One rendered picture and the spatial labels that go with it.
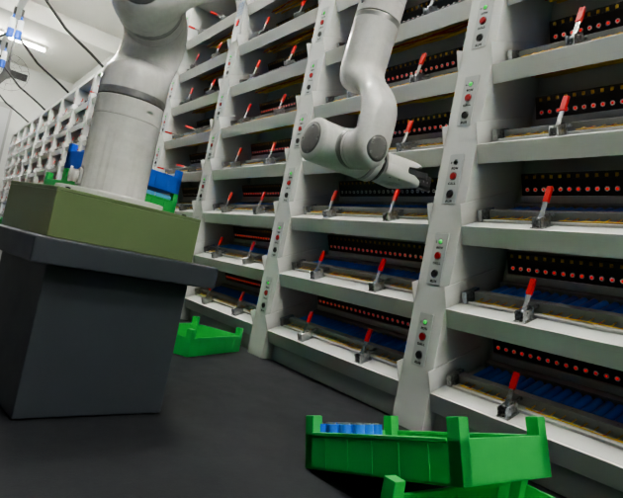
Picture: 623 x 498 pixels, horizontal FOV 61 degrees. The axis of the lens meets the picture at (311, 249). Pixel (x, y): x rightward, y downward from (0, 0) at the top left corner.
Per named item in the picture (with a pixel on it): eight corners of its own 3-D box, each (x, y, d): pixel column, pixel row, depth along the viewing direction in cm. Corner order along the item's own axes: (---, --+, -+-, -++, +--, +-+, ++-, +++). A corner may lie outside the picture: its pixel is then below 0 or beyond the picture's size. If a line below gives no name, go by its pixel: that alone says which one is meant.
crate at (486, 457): (304, 468, 83) (305, 415, 86) (393, 461, 95) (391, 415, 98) (463, 488, 61) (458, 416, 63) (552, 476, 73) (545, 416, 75)
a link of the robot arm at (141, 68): (88, 85, 91) (118, -47, 92) (115, 113, 110) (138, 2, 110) (158, 102, 93) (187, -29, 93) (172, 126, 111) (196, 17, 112)
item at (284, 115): (299, 123, 187) (294, 82, 184) (222, 138, 235) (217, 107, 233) (342, 120, 198) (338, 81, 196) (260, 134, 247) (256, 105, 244)
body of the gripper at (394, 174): (349, 180, 112) (386, 193, 118) (383, 178, 103) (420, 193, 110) (356, 145, 112) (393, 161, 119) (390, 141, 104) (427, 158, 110)
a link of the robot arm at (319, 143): (383, 137, 102) (353, 138, 110) (331, 114, 95) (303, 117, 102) (373, 179, 102) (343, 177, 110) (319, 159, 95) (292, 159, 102)
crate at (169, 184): (98, 170, 154) (104, 143, 154) (63, 167, 166) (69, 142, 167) (178, 195, 178) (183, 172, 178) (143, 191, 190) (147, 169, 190)
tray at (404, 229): (430, 242, 128) (427, 204, 127) (292, 229, 177) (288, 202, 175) (481, 227, 140) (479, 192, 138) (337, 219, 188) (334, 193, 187)
